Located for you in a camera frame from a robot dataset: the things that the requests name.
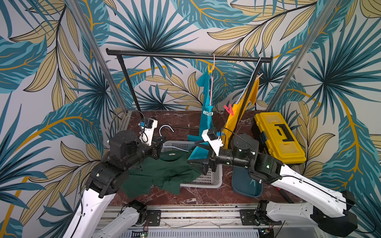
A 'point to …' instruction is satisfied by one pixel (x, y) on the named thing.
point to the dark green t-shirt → (168, 170)
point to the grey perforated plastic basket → (212, 179)
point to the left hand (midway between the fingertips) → (163, 141)
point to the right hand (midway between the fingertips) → (191, 151)
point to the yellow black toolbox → (274, 136)
